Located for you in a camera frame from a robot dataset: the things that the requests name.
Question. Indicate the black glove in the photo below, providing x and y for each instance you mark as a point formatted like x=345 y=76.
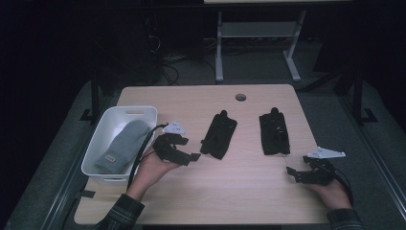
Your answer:
x=275 y=134
x=219 y=135

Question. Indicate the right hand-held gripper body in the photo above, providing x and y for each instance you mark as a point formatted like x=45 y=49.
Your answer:
x=317 y=172

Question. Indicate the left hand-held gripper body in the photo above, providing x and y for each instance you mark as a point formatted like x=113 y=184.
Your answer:
x=169 y=148

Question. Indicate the grey metal stand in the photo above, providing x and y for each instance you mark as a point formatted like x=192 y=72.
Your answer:
x=258 y=30

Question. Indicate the person's right hand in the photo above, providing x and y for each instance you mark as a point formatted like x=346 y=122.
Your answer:
x=333 y=193

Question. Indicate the white plastic bin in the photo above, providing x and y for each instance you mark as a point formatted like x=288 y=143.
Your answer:
x=105 y=127

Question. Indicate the grey mitten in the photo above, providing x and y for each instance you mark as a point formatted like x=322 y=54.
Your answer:
x=123 y=147

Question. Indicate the black metal post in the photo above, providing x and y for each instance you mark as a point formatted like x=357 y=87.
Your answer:
x=94 y=96
x=359 y=96

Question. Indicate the person's left hand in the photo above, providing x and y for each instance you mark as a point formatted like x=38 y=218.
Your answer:
x=150 y=174

